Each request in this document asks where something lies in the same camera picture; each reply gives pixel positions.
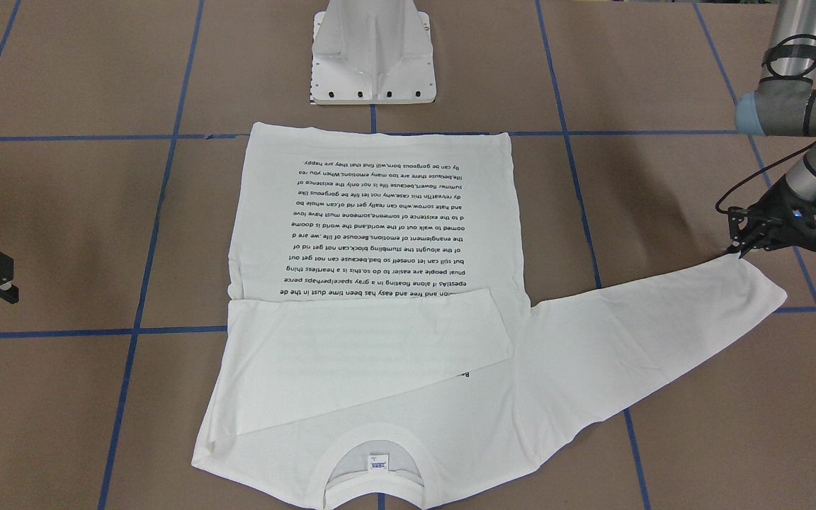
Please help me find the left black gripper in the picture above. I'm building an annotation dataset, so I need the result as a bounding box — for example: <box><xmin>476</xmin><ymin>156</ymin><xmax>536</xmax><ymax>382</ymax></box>
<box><xmin>725</xmin><ymin>178</ymin><xmax>816</xmax><ymax>259</ymax></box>

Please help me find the white long-sleeve printed shirt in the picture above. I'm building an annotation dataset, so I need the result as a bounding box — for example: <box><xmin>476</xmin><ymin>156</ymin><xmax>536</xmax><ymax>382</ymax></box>
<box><xmin>191</xmin><ymin>123</ymin><xmax>786</xmax><ymax>509</ymax></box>

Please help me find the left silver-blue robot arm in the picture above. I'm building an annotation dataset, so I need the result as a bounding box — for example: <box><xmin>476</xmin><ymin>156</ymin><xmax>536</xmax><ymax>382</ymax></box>
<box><xmin>725</xmin><ymin>1</ymin><xmax>816</xmax><ymax>255</ymax></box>

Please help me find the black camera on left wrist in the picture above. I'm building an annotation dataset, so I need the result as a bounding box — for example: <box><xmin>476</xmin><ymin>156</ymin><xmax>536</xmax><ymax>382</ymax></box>
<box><xmin>725</xmin><ymin>206</ymin><xmax>759</xmax><ymax>244</ymax></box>

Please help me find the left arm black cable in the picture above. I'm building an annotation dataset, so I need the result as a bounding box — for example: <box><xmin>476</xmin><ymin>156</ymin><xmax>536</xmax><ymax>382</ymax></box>
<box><xmin>715</xmin><ymin>34</ymin><xmax>816</xmax><ymax>216</ymax></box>

